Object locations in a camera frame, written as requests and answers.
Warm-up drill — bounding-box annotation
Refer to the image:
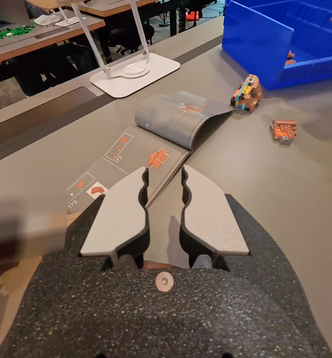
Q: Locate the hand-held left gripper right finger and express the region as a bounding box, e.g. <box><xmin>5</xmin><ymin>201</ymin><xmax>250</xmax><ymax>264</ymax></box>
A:
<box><xmin>179</xmin><ymin>164</ymin><xmax>250</xmax><ymax>256</ymax></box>

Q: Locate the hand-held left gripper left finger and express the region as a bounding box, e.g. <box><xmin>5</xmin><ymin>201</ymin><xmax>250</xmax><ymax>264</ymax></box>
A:
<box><xmin>80</xmin><ymin>167</ymin><xmax>151</xmax><ymax>257</ymax></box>

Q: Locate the grey instruction booklet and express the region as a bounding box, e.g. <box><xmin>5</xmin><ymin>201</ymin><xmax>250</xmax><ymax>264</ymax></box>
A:
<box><xmin>66</xmin><ymin>90</ymin><xmax>235</xmax><ymax>215</ymax></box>

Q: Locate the blue plastic bin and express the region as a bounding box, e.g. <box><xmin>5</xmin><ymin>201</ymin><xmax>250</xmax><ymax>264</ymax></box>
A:
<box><xmin>221</xmin><ymin>0</ymin><xmax>332</xmax><ymax>91</ymax></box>

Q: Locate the small orange brown brick assembly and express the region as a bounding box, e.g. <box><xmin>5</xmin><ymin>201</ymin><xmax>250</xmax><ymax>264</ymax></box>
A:
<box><xmin>270</xmin><ymin>119</ymin><xmax>298</xmax><ymax>146</ymax></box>

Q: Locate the grey desk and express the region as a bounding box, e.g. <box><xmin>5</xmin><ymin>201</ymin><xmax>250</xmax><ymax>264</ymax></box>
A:
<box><xmin>0</xmin><ymin>17</ymin><xmax>332</xmax><ymax>358</ymax></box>

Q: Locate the colourful brick model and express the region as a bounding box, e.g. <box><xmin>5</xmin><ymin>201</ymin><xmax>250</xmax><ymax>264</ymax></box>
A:
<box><xmin>230</xmin><ymin>74</ymin><xmax>263</xmax><ymax>113</ymax></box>

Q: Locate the white metal stand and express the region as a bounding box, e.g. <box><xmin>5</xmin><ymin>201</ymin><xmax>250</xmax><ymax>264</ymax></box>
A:
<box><xmin>57</xmin><ymin>0</ymin><xmax>181</xmax><ymax>99</ymax></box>

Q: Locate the long wooden table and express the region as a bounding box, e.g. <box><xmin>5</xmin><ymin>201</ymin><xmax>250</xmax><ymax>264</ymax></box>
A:
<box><xmin>0</xmin><ymin>11</ymin><xmax>105</xmax><ymax>67</ymax></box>

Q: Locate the white flat tray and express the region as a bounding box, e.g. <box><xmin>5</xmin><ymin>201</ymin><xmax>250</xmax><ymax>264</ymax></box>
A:
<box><xmin>54</xmin><ymin>16</ymin><xmax>87</xmax><ymax>28</ymax></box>

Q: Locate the pile of green bricks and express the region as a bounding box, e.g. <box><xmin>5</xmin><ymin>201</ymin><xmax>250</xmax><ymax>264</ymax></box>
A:
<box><xmin>0</xmin><ymin>24</ymin><xmax>36</xmax><ymax>40</ymax></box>

